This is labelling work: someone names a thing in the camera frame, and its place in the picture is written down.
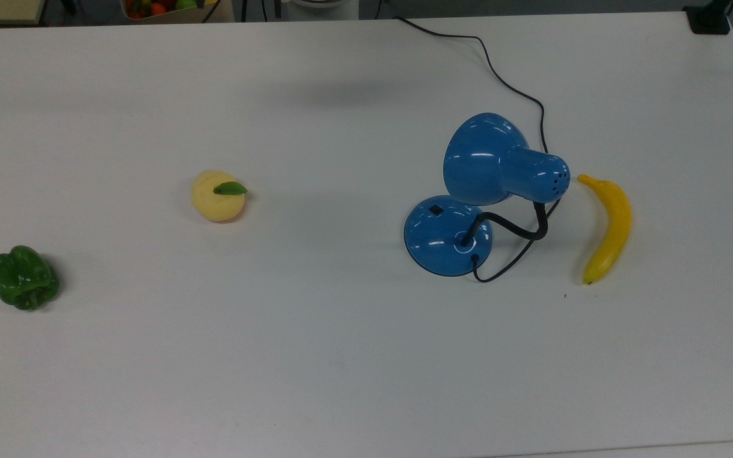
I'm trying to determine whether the blue desk lamp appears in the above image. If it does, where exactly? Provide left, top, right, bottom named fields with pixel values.
left=403, top=113, right=571, bottom=278

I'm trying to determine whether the yellow toy peach green leaf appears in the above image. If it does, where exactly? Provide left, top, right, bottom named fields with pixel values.
left=191, top=170, right=248, bottom=223

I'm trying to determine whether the yellow toy banana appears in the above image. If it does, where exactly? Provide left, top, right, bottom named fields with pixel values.
left=577, top=174, right=633, bottom=285

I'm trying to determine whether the bin of toy fruit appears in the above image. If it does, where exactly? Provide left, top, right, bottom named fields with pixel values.
left=120, top=0, right=234, bottom=24

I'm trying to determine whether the green toy bell pepper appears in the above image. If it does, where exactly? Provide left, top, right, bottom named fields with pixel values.
left=0, top=246, right=60, bottom=312

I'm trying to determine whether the black table clamp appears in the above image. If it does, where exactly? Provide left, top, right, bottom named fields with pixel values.
left=683, top=0, right=733, bottom=35

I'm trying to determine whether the black lamp power cable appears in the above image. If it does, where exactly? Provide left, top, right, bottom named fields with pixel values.
left=394, top=16, right=562, bottom=283

